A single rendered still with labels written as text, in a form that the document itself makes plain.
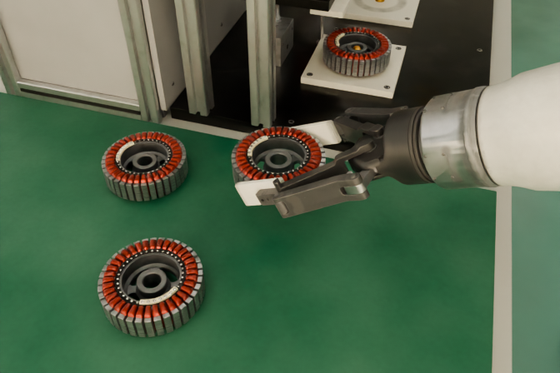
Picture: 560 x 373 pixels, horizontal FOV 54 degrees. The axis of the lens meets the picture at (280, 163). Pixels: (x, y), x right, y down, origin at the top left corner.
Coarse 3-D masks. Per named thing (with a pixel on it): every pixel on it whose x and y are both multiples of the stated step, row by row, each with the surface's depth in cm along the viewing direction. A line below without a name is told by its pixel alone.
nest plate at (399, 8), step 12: (360, 0) 110; (372, 0) 110; (396, 0) 110; (408, 0) 110; (348, 12) 106; (360, 12) 106; (372, 12) 106; (384, 12) 106; (396, 12) 106; (408, 12) 106; (396, 24) 105; (408, 24) 104
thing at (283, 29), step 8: (280, 24) 94; (288, 24) 94; (280, 32) 92; (288, 32) 95; (280, 40) 91; (288, 40) 96; (280, 48) 92; (288, 48) 97; (280, 56) 93; (280, 64) 94
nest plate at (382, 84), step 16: (320, 48) 96; (400, 48) 96; (320, 64) 92; (400, 64) 92; (304, 80) 90; (320, 80) 89; (336, 80) 89; (352, 80) 89; (368, 80) 89; (384, 80) 89; (384, 96) 87
